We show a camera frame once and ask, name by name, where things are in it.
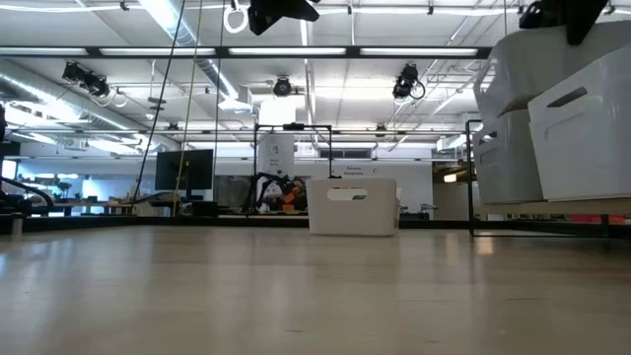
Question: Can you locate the black hanging cable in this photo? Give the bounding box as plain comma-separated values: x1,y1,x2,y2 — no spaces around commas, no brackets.
130,0,188,211

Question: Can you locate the black beam with light strips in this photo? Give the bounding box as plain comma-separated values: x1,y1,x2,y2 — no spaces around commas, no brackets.
0,44,494,62

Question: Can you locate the black station frame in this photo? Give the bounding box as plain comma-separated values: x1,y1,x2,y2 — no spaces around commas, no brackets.
252,122,333,218

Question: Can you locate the black table edge frame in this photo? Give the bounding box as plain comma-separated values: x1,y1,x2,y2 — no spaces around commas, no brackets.
0,212,469,238

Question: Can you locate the black monitor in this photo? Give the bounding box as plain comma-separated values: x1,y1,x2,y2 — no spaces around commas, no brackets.
154,148,215,192

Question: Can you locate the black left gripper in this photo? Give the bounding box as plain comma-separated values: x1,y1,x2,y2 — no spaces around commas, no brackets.
246,0,321,36

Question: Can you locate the black frame wooden shelf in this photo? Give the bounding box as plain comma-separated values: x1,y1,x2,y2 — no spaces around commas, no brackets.
464,117,631,242

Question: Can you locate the large silver ventilation duct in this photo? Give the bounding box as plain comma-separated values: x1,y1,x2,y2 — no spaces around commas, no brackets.
0,57,181,153

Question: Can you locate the white cable loop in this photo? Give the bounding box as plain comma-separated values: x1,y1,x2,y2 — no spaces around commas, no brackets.
222,0,249,36

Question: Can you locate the yellow hanging rope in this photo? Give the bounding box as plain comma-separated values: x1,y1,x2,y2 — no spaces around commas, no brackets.
172,0,204,217

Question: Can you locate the white column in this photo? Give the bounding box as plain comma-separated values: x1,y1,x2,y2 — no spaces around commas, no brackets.
255,132,297,198

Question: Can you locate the person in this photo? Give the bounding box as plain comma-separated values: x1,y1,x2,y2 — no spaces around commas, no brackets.
283,176,310,213

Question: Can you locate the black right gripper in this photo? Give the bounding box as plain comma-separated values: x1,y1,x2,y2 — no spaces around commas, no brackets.
519,0,611,47

